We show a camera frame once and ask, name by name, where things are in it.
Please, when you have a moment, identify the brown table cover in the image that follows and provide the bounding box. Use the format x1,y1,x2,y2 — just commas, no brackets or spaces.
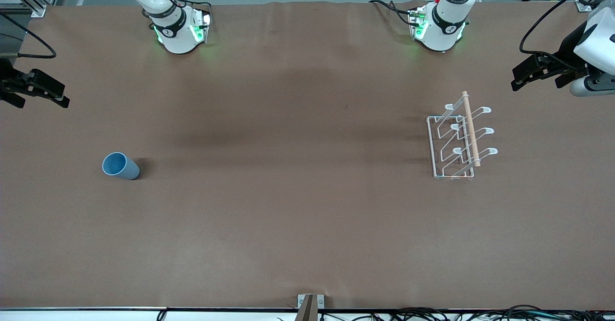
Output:
0,0,615,310

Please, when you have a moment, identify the blue plastic cup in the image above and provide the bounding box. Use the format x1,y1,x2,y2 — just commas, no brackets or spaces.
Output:
102,152,140,181

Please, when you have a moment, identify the black left arm base cable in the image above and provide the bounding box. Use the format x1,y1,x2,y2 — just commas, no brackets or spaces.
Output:
369,0,418,26

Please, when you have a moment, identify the white wire cup holder rack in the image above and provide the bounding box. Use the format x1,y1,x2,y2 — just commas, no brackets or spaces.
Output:
426,91,499,181

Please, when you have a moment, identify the metal bracket with post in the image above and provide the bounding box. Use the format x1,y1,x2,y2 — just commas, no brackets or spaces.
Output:
295,294,325,321

